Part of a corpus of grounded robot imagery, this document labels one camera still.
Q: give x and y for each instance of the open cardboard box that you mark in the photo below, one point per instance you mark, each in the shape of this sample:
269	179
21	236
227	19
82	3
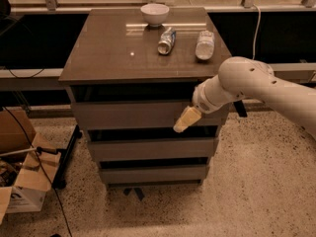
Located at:
28	164

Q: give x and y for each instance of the white ceramic bowl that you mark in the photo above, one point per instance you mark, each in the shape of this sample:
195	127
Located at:
154	14

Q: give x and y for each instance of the grey bottom drawer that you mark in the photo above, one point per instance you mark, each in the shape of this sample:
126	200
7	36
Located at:
154	175

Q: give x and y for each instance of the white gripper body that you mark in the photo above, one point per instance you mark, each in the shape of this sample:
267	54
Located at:
201	101

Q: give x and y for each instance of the grey drawer cabinet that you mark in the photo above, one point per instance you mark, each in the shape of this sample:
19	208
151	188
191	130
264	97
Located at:
115	60

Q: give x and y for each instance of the grey drawer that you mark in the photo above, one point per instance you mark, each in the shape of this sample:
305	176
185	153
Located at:
154	175
93	115
152	149

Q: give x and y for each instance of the black stand base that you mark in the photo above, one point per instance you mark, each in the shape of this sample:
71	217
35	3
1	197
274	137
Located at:
59	179

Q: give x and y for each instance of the grey middle drawer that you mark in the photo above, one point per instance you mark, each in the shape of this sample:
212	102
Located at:
152	149

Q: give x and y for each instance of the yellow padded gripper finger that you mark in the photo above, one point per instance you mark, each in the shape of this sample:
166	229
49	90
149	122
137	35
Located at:
189	116

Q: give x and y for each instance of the white plastic bottle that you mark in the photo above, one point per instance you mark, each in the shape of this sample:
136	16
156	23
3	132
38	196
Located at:
205	45

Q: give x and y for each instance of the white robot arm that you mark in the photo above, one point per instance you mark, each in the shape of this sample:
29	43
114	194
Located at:
239	78

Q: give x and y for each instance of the crushed silver blue can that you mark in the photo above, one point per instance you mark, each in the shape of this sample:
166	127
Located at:
167	41

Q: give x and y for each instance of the grey top drawer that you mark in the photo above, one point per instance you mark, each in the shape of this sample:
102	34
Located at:
93	115

